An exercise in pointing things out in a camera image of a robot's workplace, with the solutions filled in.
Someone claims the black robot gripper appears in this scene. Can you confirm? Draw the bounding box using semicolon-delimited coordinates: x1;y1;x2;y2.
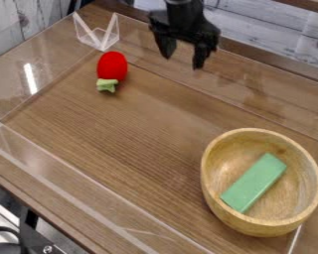
149;0;221;69

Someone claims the red plush strawberry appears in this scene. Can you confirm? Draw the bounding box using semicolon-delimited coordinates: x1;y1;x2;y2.
97;52;129;93

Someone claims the clear acrylic table fence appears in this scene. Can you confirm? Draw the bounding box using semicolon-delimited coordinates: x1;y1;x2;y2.
0;16;318;254

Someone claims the green rectangular block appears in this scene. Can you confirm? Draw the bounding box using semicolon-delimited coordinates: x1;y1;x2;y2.
221;153;288;213

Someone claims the wooden bowl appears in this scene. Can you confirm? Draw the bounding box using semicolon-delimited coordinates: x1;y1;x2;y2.
201;128;318;237

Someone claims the clear acrylic corner bracket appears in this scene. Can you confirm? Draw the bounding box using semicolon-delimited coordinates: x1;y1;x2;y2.
74;12;119;52

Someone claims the black table leg bracket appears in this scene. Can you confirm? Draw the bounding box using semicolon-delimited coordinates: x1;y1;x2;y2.
20;206;67;254

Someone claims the black cable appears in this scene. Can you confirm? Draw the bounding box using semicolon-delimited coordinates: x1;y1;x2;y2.
0;223;31;254

